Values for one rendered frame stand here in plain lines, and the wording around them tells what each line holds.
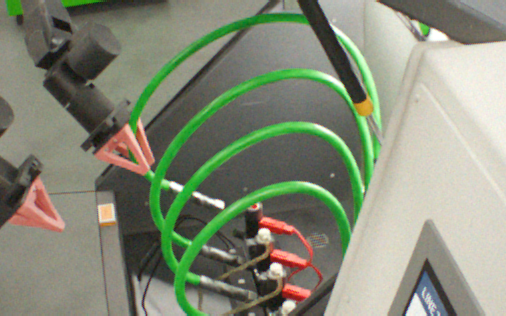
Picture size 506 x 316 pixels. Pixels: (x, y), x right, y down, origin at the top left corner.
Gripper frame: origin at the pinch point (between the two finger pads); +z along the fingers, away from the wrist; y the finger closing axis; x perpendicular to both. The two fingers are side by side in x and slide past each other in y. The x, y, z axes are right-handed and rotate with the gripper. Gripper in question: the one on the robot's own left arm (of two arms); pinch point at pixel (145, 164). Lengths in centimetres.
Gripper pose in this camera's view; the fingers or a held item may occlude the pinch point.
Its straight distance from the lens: 124.2
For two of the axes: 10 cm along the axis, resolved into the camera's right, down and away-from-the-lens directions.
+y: 1.3, -3.9, 9.1
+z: 6.9, 7.0, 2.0
